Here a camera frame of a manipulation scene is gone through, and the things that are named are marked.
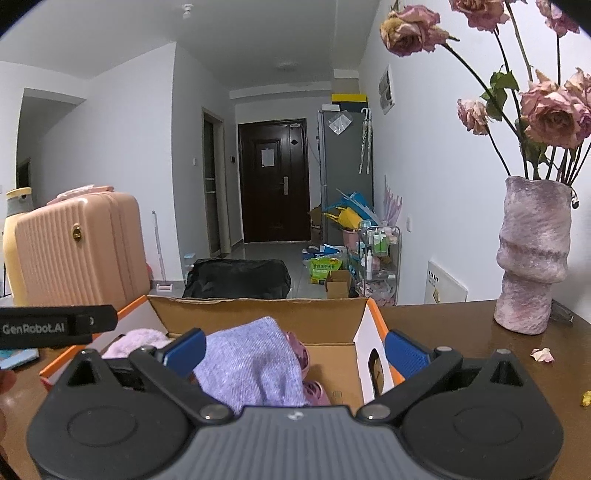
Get lilac fluffy towel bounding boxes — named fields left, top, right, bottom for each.
left=102, top=328, right=171, bottom=359

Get pink textured vase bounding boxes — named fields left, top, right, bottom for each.
left=494, top=176, right=572, bottom=335

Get pink satin item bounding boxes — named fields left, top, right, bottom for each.
left=284, top=330, right=332, bottom=407

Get cream yellow water bottle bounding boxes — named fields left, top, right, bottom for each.
left=3, top=187, right=33, bottom=307

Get purple knitted cloth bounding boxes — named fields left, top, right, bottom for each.
left=193, top=317, right=310, bottom=414

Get blue tissue pack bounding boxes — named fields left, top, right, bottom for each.
left=0, top=349, right=40, bottom=370

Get pink ribbed suitcase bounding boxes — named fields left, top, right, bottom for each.
left=15, top=186, right=150, bottom=311

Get metal trolley with bottles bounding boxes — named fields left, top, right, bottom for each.
left=349, top=220, right=402, bottom=307

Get yellow crumbs on table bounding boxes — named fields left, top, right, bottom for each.
left=580, top=391, right=591, bottom=407

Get fallen pink petal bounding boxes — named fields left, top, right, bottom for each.
left=530, top=348, right=555, bottom=363

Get dried pink rose bouquet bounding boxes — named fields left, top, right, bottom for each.
left=380, top=3, right=590, bottom=186

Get dark front door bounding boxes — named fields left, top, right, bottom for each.
left=238, top=119, right=311, bottom=243

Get grey refrigerator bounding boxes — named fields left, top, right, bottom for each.
left=315, top=108, right=376, bottom=245

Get black duffel bag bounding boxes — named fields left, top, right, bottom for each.
left=182, top=259, right=291, bottom=300

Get red cardboard fruit box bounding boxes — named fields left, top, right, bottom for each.
left=38, top=294, right=406, bottom=407

